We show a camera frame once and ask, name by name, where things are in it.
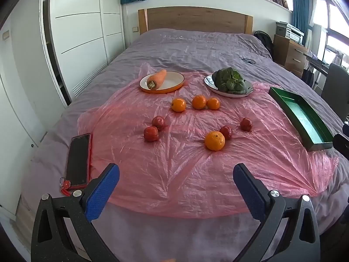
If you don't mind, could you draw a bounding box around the black backpack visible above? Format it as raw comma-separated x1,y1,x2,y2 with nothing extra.
253,31,274,58

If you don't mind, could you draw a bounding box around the pink plastic sheet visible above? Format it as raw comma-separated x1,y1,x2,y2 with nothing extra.
77,61,340,219

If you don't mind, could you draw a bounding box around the white wardrobe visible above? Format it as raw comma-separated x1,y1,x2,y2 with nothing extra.
41,0,126,107

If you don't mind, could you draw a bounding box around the green bok choy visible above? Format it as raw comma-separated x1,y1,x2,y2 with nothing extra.
212,67,249,95

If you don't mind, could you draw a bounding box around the orange-rimmed white plate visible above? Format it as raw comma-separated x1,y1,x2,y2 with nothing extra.
139,71,185,94

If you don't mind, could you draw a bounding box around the smartphone in red case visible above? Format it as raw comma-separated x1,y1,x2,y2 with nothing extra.
65,133,92,189

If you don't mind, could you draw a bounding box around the large orange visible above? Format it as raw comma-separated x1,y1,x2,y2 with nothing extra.
204,131,226,151

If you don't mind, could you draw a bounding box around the green rectangular tray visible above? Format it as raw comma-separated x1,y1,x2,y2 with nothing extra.
269,86,334,152

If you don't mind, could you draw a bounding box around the bed with purple cover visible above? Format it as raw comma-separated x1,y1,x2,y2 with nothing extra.
20,28,349,262

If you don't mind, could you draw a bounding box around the dark-rimmed white plate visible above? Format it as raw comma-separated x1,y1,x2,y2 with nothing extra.
204,74,254,98

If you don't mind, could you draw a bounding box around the carrot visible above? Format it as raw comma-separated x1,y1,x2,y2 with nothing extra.
147,69,167,90

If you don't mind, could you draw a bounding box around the dark hanging bag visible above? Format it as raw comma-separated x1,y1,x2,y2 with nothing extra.
303,68,316,88

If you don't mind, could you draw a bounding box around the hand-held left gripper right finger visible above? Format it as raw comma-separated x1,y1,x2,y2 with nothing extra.
233,163,321,262

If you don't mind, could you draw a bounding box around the blue curtain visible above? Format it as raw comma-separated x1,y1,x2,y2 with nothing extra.
291,0,314,29

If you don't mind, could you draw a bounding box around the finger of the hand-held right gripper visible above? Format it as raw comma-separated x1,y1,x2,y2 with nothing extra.
332,133,349,157

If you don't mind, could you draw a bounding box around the grey office chair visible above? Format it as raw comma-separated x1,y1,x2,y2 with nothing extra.
320,63,349,121

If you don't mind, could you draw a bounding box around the window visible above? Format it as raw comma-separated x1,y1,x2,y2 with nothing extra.
311,0,349,69

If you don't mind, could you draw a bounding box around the glass desk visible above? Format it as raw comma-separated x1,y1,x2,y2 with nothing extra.
304,53,332,74

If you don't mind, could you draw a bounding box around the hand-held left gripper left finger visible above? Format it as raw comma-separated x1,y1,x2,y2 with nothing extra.
31,163,120,262

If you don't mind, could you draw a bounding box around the wooden headboard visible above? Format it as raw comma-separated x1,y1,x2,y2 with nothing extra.
138,6,253,35

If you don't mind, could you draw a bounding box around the grey printer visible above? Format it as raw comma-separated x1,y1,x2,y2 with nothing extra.
275,21,304,45

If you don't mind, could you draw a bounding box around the wooden drawer cabinet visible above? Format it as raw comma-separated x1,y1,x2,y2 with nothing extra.
273,34,308,78

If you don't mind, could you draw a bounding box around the red phone strap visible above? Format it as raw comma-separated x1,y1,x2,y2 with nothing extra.
59,177,72,196

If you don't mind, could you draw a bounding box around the small red apple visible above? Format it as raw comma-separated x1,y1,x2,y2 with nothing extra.
143,126,159,142
152,116,166,130
240,117,253,132
219,126,233,140

